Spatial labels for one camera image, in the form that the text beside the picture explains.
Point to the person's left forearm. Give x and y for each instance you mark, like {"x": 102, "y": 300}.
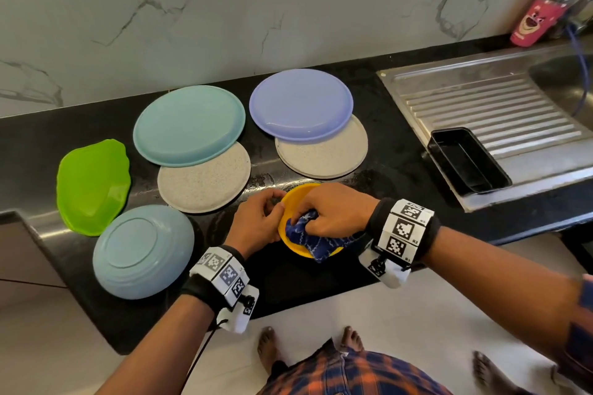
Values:
{"x": 148, "y": 355}

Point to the right wrist marker band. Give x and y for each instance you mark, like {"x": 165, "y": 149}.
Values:
{"x": 404, "y": 233}

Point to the person's left hand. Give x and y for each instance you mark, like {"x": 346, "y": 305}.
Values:
{"x": 250, "y": 225}

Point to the blue striped cloth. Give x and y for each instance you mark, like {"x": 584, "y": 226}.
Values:
{"x": 320, "y": 244}

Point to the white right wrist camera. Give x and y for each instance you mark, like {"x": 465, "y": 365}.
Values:
{"x": 382, "y": 267}

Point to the person's right hand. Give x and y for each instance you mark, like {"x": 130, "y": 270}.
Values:
{"x": 335, "y": 210}

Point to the person's right forearm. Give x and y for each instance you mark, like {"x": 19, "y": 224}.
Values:
{"x": 510, "y": 286}

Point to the black plastic tray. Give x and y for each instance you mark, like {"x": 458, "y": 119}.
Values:
{"x": 468, "y": 160}

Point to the lavender plate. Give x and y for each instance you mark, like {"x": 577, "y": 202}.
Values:
{"x": 301, "y": 103}

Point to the left wrist marker band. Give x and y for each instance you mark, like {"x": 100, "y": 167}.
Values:
{"x": 216, "y": 277}

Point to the teal plate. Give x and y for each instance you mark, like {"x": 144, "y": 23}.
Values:
{"x": 188, "y": 124}

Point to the wrist marker band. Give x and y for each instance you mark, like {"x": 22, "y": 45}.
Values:
{"x": 216, "y": 277}
{"x": 404, "y": 233}

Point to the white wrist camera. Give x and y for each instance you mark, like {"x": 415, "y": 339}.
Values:
{"x": 382, "y": 267}
{"x": 239, "y": 309}

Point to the light blue bowl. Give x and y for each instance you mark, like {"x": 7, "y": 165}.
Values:
{"x": 144, "y": 251}

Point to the red bear cup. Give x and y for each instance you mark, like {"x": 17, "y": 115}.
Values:
{"x": 537, "y": 22}

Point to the yellow bowl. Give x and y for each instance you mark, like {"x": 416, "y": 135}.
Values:
{"x": 290, "y": 200}

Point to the speckled white plate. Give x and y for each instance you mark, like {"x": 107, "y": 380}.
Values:
{"x": 204, "y": 184}
{"x": 329, "y": 157}

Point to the green plate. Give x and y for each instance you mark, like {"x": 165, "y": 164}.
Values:
{"x": 93, "y": 186}

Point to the person's left foot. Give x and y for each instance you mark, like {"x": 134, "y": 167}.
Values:
{"x": 269, "y": 350}

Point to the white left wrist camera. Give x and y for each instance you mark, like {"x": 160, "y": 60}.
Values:
{"x": 239, "y": 309}

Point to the steel sink drainboard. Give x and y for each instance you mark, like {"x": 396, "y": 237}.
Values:
{"x": 472, "y": 103}

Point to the blue orange plaid shirt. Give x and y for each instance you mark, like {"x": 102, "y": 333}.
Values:
{"x": 352, "y": 375}

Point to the person's right foot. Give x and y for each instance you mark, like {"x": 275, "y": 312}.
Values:
{"x": 352, "y": 339}

